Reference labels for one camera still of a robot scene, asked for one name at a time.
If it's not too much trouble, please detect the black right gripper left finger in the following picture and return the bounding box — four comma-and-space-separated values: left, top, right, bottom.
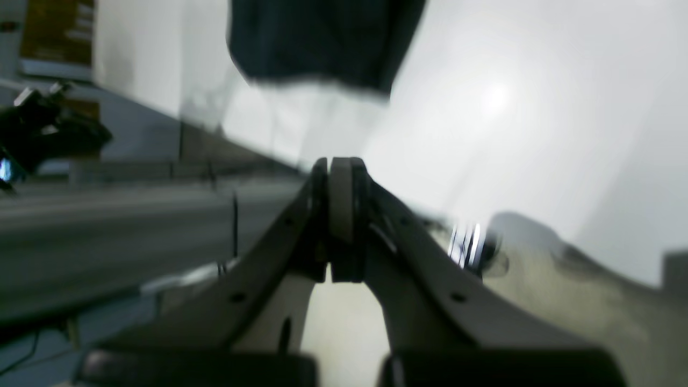
81, 157, 355, 386

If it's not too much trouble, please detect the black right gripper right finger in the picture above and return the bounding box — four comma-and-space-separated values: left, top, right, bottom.
329, 159, 626, 386

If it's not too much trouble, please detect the black t-shirt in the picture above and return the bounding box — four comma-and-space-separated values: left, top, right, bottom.
227, 1, 427, 99

